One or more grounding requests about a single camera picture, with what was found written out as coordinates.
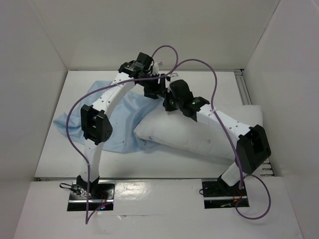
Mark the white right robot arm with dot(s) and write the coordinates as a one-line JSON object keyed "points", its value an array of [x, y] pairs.
{"points": [[249, 143]]}

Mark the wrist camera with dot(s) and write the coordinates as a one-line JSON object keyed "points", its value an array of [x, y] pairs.
{"points": [[156, 67], [172, 77]]}

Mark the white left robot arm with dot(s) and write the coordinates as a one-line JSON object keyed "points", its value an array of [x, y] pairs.
{"points": [[95, 118]]}

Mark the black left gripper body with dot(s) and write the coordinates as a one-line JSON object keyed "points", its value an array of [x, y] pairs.
{"points": [[149, 85]]}

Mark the light blue pillowcase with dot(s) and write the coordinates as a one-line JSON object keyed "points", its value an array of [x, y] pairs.
{"points": [[124, 119]]}

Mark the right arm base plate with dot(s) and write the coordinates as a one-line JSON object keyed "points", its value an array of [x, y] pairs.
{"points": [[219, 196]]}

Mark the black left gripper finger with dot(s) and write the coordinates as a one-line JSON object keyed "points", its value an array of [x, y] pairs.
{"points": [[150, 94], [162, 89]]}

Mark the aluminium frame rail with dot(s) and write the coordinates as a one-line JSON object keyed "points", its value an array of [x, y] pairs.
{"points": [[241, 84]]}

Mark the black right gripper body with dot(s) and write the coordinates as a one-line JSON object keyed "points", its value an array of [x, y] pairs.
{"points": [[168, 102]]}

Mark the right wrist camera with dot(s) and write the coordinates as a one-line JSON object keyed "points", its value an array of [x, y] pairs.
{"points": [[172, 77]]}

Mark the white pillow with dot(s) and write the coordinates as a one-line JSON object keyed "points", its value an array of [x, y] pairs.
{"points": [[181, 136]]}

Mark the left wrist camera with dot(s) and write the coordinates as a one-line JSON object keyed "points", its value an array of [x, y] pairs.
{"points": [[156, 67]]}

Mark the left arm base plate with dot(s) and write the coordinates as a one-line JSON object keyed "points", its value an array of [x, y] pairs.
{"points": [[101, 199]]}

